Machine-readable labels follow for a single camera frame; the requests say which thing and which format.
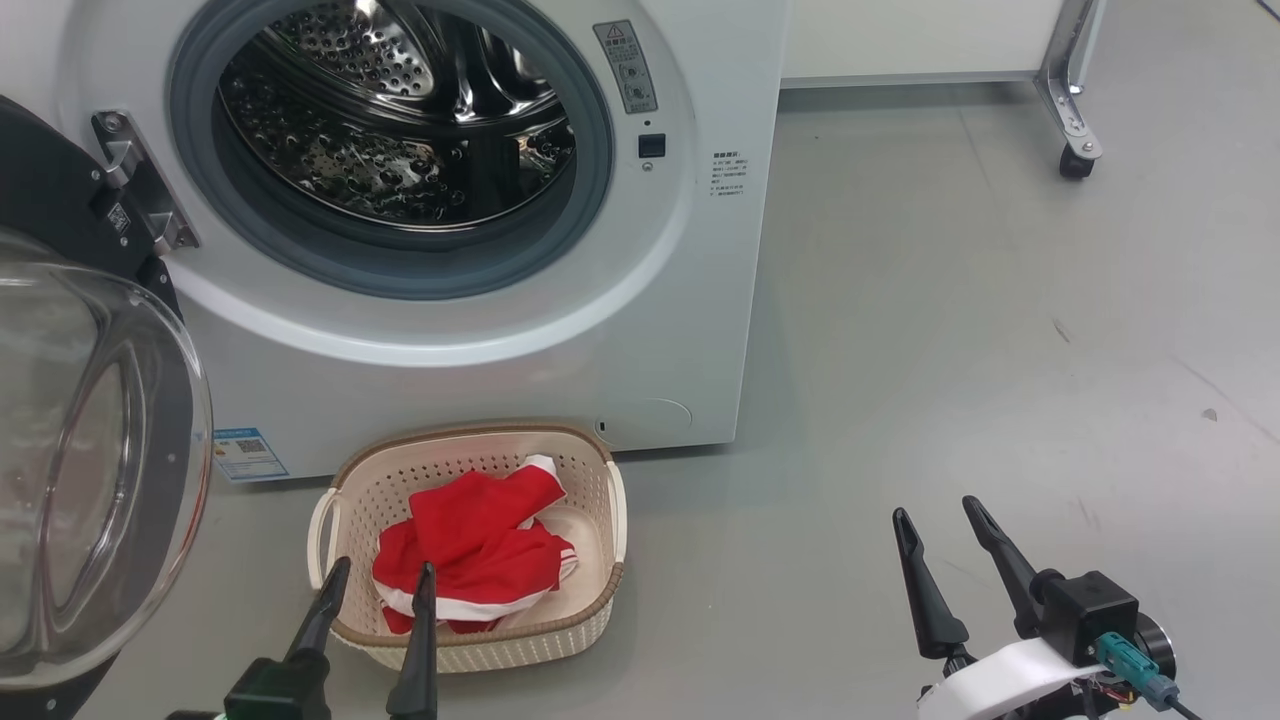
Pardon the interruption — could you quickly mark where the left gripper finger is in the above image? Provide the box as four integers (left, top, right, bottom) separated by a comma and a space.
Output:
387, 562, 438, 719
285, 557, 352, 666

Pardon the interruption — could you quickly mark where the metal panel leg bracket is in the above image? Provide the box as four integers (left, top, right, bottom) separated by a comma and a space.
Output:
1033, 0, 1104, 161

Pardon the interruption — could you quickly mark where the round dark glass washer door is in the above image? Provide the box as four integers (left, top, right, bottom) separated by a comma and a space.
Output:
0, 95, 214, 720

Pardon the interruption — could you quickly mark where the metal door hinge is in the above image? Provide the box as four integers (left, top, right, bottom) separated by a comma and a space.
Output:
92, 110, 199, 253

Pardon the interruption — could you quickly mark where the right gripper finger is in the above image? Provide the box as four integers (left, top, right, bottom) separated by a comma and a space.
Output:
893, 508, 971, 661
963, 495, 1046, 641

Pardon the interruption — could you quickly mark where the cream perforated laundry basket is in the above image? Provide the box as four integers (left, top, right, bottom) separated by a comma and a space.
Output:
308, 422, 628, 673

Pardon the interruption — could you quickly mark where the white washing machine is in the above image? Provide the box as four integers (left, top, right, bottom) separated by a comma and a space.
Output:
0, 0, 791, 483

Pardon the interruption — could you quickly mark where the steel washer drum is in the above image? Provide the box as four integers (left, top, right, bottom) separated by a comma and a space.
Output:
218, 0, 578, 229

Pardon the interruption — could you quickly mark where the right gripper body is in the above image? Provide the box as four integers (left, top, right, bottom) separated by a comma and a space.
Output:
918, 638, 1106, 720

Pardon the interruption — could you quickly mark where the red and white garment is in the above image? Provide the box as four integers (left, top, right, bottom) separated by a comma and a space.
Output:
372, 455, 579, 634

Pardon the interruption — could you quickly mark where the grey warning label sticker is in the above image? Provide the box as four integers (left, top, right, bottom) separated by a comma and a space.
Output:
593, 20, 659, 114

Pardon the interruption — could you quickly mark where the blue energy label sticker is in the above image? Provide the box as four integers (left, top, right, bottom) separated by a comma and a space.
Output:
212, 428, 289, 484

